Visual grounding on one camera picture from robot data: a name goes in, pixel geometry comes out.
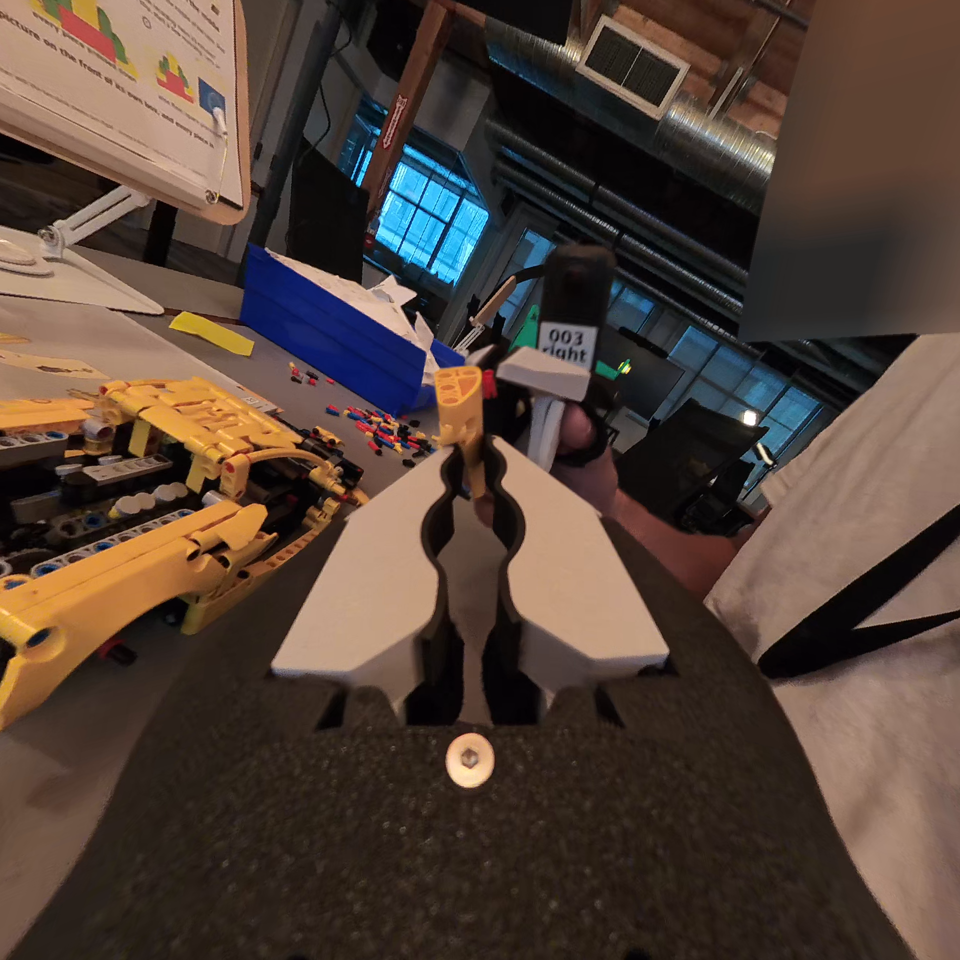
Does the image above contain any building instruction booklet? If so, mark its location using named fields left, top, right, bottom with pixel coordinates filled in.
left=0, top=296, right=286, bottom=421

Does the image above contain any pale sticker sheet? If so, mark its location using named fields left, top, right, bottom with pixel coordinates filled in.
left=0, top=351, right=111, bottom=381

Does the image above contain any blue plastic bin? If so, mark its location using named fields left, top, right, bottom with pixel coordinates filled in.
left=240, top=243, right=466, bottom=415

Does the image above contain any yellow paper scrap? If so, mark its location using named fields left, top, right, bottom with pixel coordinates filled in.
left=168, top=311, right=256, bottom=357

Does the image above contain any person's right forearm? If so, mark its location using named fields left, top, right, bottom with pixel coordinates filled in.
left=603, top=487, right=770, bottom=601

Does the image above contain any black lanyard strap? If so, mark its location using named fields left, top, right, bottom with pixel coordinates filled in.
left=757, top=506, right=960, bottom=680

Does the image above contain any person's white shirt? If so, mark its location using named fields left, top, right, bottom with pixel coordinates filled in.
left=705, top=333, right=960, bottom=960

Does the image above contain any pile of small coloured pins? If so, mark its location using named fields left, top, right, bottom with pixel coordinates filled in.
left=287, top=362, right=440, bottom=466

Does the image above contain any silver ventilation duct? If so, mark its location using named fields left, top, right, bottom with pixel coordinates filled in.
left=486, top=15, right=777, bottom=215

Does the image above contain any grey desk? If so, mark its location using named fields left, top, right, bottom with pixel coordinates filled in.
left=0, top=247, right=451, bottom=946

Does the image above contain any yellow brick toy car model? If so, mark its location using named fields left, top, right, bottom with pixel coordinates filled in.
left=0, top=377, right=370, bottom=730

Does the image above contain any black office chair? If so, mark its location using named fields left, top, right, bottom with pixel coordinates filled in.
left=615, top=397, right=770, bottom=537

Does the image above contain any wooden pillar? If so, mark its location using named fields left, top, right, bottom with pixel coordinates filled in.
left=360, top=0, right=455, bottom=196

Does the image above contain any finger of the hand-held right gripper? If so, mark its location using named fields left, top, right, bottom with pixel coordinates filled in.
left=497, top=347, right=594, bottom=404

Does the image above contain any white air vent grille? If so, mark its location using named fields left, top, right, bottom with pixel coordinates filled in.
left=576, top=15, right=691, bottom=121

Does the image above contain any instruction sheet on stand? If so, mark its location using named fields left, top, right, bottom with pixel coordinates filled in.
left=0, top=183, right=166, bottom=316

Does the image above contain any yellow curved panel brick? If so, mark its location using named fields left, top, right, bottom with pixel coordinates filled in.
left=433, top=366, right=485, bottom=500

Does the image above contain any wide paned window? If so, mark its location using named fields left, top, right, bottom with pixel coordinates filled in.
left=600, top=281, right=826, bottom=451

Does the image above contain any large paned window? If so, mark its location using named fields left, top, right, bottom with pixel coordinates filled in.
left=372, top=142, right=490, bottom=286

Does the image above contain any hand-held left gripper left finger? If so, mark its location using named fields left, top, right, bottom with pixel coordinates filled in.
left=271, top=442, right=462, bottom=725

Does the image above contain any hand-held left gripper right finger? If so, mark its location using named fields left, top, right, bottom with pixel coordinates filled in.
left=483, top=433, right=671, bottom=725

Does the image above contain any wooden board with printed sheet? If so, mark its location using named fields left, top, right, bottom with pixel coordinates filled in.
left=0, top=0, right=252, bottom=226

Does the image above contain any person's right hand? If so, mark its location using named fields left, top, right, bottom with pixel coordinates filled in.
left=551, top=407, right=624, bottom=519

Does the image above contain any black monitor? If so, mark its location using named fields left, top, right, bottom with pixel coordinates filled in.
left=287, top=142, right=372, bottom=286

